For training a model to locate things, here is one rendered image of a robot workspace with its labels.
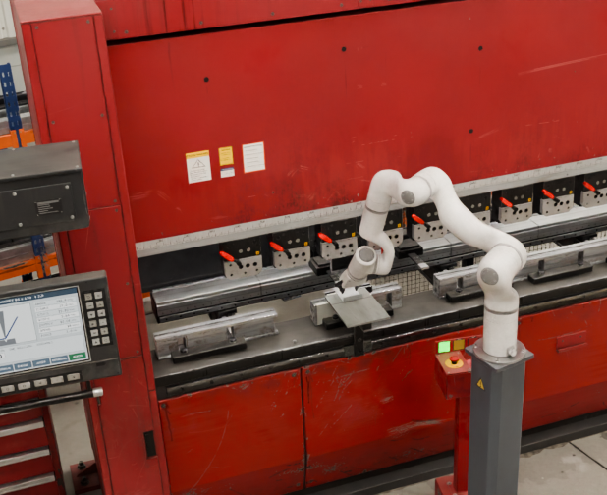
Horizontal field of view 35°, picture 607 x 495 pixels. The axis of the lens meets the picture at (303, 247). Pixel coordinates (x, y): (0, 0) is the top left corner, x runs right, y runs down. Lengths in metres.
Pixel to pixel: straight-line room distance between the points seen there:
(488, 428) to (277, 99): 1.44
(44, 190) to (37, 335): 0.47
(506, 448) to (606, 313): 1.03
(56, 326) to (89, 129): 0.65
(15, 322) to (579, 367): 2.64
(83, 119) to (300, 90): 0.83
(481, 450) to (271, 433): 0.88
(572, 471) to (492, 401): 1.15
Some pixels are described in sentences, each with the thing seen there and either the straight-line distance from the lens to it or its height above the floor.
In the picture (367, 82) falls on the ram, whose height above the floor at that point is 1.88.
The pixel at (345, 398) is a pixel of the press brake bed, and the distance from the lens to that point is 4.07.
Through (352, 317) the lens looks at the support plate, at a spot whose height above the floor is 1.00.
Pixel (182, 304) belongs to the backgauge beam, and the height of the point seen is 0.95.
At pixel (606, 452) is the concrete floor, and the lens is 4.81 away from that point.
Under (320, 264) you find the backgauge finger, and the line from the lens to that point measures 4.11.
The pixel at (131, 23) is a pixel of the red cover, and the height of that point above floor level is 2.21.
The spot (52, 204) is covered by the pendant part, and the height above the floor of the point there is 1.84.
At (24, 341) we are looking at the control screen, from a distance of 3.04.
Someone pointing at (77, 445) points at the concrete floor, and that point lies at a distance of 4.97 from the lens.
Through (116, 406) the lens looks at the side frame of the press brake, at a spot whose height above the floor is 0.86.
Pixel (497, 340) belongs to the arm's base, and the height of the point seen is 1.08.
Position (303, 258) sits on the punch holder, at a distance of 3.79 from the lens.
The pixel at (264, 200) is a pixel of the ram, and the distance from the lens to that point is 3.65.
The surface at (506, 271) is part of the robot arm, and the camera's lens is 3.31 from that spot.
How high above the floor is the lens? 2.92
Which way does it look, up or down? 26 degrees down
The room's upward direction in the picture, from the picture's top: 3 degrees counter-clockwise
